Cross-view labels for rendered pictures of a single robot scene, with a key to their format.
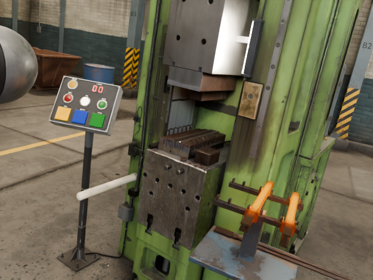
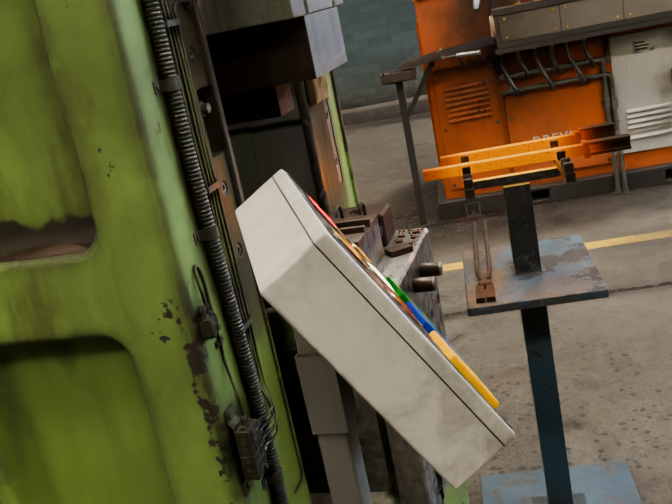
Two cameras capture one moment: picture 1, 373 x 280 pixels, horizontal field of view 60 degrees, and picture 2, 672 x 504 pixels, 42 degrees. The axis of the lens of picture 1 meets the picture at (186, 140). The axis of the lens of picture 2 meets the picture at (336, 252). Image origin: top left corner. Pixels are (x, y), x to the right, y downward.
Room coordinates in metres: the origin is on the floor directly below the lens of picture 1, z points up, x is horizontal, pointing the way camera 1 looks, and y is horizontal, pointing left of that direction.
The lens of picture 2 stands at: (1.99, 1.47, 1.40)
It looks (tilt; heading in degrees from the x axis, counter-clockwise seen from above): 17 degrees down; 258
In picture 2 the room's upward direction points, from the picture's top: 12 degrees counter-clockwise
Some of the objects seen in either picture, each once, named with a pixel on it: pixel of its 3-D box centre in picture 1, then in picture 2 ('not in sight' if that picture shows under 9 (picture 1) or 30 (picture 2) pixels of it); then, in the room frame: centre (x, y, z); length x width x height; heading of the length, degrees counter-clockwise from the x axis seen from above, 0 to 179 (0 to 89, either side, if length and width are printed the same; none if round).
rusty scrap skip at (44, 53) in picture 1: (33, 68); not in sight; (7.70, 3.92, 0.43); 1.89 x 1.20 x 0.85; 68
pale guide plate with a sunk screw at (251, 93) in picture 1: (250, 100); (311, 59); (1.58, -0.28, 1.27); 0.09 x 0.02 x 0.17; 60
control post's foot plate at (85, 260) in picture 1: (79, 252); not in sight; (1.84, 0.59, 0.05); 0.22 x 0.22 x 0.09; 60
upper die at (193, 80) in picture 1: (205, 79); (210, 62); (1.81, -0.04, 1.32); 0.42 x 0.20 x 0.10; 150
